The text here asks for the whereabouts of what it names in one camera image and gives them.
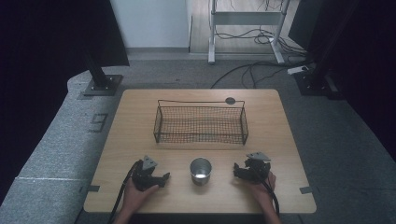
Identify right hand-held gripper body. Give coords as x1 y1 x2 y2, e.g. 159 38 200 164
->
244 151 272 183

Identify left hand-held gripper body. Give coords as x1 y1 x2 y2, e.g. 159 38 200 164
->
132 155 162 191

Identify person's left hand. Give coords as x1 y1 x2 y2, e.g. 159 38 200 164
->
121 179 160 213

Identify person's right hand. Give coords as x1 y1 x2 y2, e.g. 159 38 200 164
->
248 171 277 210

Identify metal cup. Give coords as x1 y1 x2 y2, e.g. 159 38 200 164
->
189 157 213 187

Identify white power strip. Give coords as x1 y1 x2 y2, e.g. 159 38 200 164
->
286 64 310 76

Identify black curtain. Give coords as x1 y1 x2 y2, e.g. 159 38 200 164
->
0 0 131 206
288 0 396 162

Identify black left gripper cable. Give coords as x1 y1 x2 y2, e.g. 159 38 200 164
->
106 161 142 224

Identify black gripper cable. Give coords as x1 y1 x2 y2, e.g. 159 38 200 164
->
106 161 142 224
261 176 280 217

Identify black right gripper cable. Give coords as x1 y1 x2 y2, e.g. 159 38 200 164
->
261 176 280 217

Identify black wire mesh basket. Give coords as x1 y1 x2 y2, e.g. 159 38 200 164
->
152 99 249 147

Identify long black floor cable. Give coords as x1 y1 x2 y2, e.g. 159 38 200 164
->
210 60 313 90

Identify black stand with base plate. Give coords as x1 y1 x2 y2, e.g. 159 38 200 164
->
293 0 362 101
81 46 124 97

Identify tangle of black floor cables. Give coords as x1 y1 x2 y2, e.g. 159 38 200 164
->
214 27 308 58

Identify white desk frame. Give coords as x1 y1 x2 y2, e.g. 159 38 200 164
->
207 0 291 65

